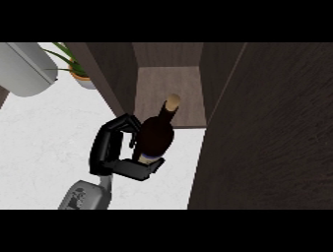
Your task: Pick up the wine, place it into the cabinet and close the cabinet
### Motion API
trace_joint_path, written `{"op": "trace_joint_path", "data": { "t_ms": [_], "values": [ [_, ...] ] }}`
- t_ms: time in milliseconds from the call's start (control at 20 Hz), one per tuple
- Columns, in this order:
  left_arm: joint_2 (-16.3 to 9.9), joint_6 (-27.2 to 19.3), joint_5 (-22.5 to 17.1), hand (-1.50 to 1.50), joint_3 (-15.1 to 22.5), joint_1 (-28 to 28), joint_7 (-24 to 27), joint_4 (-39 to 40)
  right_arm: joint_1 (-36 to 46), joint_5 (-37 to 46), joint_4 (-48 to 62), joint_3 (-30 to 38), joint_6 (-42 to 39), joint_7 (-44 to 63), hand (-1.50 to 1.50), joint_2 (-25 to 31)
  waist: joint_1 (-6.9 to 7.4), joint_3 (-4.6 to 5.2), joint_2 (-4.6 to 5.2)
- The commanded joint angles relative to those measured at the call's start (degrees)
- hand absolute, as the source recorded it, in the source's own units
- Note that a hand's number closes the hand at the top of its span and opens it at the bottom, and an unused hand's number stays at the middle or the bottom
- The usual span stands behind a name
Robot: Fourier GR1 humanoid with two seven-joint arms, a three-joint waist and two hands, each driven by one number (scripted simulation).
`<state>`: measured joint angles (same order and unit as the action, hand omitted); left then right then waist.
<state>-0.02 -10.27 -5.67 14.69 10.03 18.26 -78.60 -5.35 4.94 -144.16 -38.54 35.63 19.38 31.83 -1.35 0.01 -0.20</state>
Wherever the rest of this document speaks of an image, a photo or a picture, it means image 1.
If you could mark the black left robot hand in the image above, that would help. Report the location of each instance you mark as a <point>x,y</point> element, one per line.
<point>107,154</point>

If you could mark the dark wine bottle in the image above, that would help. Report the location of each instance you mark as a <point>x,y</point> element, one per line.
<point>157,135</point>

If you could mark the dark wooden cabinet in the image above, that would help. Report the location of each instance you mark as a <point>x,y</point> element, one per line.
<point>169,86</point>

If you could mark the dark wooden cabinet door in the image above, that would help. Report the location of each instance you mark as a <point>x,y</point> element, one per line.
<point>280,131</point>

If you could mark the green potted plant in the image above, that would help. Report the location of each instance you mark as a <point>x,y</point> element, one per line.
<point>76,68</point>

